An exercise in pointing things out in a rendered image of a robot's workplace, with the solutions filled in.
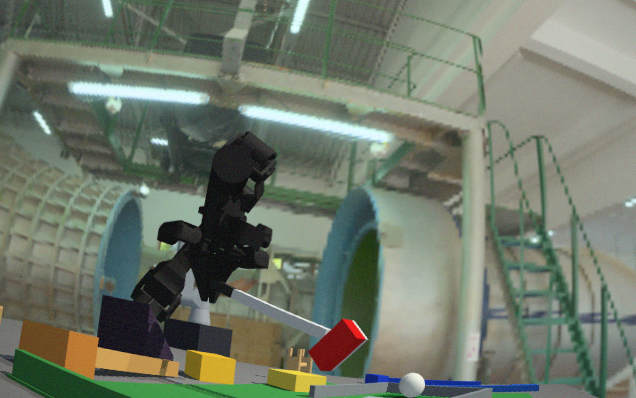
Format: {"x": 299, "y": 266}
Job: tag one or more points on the white golf ball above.
{"x": 411, "y": 385}

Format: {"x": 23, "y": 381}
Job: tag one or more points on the green flat mat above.
{"x": 263, "y": 390}

